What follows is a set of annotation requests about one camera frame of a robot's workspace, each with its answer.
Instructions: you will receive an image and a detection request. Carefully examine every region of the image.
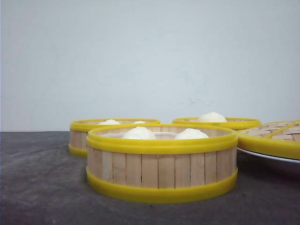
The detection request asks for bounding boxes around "bamboo steamer basket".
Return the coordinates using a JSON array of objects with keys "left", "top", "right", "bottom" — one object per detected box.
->
[
  {"left": 68, "top": 118, "right": 160, "bottom": 158},
  {"left": 172, "top": 117, "right": 261, "bottom": 131},
  {"left": 86, "top": 124, "right": 238, "bottom": 203}
]

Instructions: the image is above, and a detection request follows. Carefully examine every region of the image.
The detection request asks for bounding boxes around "woven bamboo steamer lid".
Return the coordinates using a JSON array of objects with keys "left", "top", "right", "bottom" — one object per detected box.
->
[{"left": 238, "top": 120, "right": 300, "bottom": 160}]

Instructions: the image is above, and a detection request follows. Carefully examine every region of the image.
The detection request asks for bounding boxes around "small white bun back left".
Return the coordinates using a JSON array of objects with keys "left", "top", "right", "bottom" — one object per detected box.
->
[{"left": 133, "top": 120, "right": 146, "bottom": 124}]

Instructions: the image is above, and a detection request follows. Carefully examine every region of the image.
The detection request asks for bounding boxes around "white bun front left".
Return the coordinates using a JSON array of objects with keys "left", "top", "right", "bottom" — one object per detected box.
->
[{"left": 122, "top": 127, "right": 156, "bottom": 140}]

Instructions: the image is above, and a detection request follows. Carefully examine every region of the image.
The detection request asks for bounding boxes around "white bun front right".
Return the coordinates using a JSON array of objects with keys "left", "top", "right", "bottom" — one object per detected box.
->
[{"left": 174, "top": 128, "right": 209, "bottom": 140}]

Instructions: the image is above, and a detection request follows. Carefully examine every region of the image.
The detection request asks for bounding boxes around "large white bun back right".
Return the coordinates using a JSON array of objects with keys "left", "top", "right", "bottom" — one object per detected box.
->
[{"left": 197, "top": 112, "right": 227, "bottom": 122}]

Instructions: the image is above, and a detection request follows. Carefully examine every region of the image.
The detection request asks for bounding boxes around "white plate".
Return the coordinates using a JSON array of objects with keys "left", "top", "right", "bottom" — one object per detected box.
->
[{"left": 237, "top": 147, "right": 300, "bottom": 164}]

